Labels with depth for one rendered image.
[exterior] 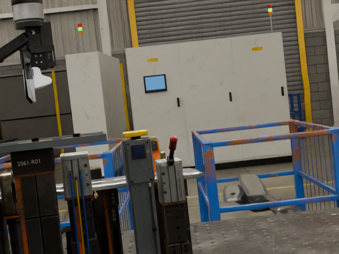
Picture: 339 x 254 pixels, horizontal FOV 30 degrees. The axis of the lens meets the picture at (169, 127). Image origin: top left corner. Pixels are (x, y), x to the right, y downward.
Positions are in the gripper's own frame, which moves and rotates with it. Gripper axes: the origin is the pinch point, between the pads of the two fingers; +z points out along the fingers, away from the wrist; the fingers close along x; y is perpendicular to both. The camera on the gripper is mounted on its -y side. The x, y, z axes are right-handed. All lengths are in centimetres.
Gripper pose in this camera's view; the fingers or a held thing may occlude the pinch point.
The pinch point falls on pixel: (30, 104)
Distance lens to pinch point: 160.9
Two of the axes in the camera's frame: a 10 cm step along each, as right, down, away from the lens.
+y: 9.6, -1.1, 2.6
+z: 1.0, 9.9, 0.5
